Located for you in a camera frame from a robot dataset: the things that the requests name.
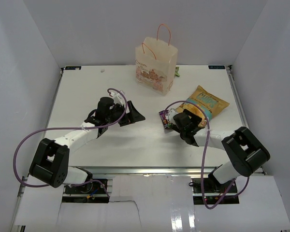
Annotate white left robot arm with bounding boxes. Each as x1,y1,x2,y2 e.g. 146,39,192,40
29,97,145,193

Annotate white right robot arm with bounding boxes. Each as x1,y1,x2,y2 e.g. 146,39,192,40
169,109,270,193

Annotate green snack packet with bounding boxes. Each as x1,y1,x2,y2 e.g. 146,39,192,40
174,66,180,77

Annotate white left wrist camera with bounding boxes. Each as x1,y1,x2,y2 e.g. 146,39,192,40
107,88,126,106

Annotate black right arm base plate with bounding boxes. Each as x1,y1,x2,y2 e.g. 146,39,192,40
188,178,240,205

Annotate purple candy packet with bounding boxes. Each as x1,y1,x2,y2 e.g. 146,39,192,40
159,110,173,130

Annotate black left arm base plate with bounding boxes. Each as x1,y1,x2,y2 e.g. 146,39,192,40
62,179,109,203

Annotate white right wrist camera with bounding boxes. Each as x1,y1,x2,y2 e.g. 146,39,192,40
167,108,179,125

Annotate cream paper bag orange handles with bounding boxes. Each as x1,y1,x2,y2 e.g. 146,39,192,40
135,24,178,96

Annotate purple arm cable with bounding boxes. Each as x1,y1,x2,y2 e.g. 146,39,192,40
13,88,127,201
164,101,251,210

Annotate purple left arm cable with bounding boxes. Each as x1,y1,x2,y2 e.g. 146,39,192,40
13,88,127,201

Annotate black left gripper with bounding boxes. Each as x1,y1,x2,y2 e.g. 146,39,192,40
106,101,145,127

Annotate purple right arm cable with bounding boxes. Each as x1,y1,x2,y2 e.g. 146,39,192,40
164,101,251,210

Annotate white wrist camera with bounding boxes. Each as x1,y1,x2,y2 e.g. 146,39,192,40
107,88,126,106
167,108,179,125

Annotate yellow chips bag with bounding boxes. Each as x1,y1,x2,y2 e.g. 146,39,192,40
176,86,230,127

